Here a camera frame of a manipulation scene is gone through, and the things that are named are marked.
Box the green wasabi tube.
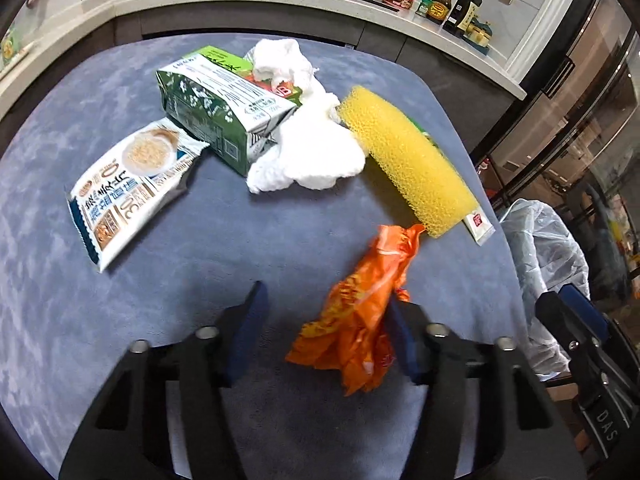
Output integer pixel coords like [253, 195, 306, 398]
[409, 118, 495, 246]

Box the dark soy sauce bottle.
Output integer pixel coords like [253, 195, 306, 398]
[442, 0, 483, 37]

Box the green dish soap bottle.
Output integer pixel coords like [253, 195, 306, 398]
[1, 26, 22, 67]

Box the yellow sponge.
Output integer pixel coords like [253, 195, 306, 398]
[337, 86, 478, 238]

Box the blue tray with jars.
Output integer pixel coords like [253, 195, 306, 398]
[462, 16, 494, 55]

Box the orange plastic bag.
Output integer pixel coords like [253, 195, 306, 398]
[285, 223, 425, 396]

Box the blue-grey table cloth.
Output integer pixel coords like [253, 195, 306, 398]
[1, 34, 424, 479]

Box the green carton box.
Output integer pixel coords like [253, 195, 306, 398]
[156, 54, 298, 176]

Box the trash bin with white liner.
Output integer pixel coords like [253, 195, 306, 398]
[500, 198, 590, 382]

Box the white tissue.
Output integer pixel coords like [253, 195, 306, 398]
[245, 39, 367, 194]

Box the brown sauce bottle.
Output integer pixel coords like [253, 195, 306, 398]
[426, 0, 452, 25]

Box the oatmeal snack packet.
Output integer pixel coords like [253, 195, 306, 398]
[67, 118, 208, 272]

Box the small green spice jar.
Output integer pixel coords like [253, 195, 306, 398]
[416, 0, 432, 18]

